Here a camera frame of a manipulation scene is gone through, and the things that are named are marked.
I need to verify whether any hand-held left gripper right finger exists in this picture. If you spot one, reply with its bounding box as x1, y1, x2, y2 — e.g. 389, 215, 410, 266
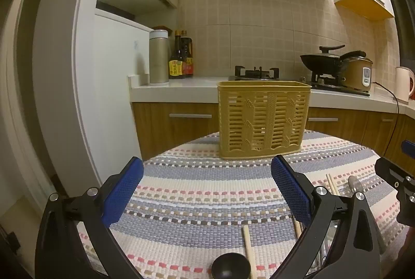
271, 154, 381, 279

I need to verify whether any black spoon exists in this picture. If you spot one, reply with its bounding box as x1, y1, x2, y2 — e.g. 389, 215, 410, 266
212, 252, 251, 279

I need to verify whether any beige rice cooker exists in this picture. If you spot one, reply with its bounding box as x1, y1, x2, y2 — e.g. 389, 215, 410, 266
339, 51, 373, 92

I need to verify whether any wooden base cabinet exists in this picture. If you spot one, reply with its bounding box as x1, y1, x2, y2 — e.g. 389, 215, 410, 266
131, 102, 415, 167

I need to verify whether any white electric kettle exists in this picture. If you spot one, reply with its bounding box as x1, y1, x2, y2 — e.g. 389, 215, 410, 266
395, 66, 415, 104

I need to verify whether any long silver drawer handle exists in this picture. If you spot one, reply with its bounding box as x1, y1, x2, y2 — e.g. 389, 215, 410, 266
169, 113, 212, 119

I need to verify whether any black power cable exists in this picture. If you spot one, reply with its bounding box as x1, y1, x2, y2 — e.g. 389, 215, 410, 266
370, 81, 400, 154

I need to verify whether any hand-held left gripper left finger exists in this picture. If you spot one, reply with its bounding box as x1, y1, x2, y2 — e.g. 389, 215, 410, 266
35, 156, 144, 279

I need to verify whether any yellow plastic utensil basket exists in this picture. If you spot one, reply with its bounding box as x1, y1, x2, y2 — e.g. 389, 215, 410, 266
217, 81, 312, 159

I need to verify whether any black wok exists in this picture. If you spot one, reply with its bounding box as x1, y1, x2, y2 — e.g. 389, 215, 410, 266
300, 53, 349, 73

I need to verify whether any dark sauce bottle yellow label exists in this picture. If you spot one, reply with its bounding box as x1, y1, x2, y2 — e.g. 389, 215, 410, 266
169, 31, 184, 79

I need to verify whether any dark sauce bottle red label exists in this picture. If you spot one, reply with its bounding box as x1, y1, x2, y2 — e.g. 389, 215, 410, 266
181, 30, 194, 78

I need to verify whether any white refrigerator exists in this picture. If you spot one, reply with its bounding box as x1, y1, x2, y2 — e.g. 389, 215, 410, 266
92, 8, 154, 166

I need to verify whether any striped woven table mat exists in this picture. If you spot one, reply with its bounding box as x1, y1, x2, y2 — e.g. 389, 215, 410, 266
76, 130, 415, 279

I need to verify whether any shiny silver spoon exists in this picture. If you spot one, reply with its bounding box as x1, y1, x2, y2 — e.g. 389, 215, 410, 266
348, 176, 362, 197

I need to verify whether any white kitchen countertop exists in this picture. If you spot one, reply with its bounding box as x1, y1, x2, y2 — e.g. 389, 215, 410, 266
128, 74, 415, 119

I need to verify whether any black gas stove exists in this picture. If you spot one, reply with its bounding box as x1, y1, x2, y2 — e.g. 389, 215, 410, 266
229, 66, 371, 97

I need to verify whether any white tall cabinet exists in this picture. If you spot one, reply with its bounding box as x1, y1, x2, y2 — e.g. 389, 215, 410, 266
34, 0, 180, 202

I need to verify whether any steel thermos flask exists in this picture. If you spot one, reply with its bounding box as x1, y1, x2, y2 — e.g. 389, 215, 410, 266
149, 29, 170, 86

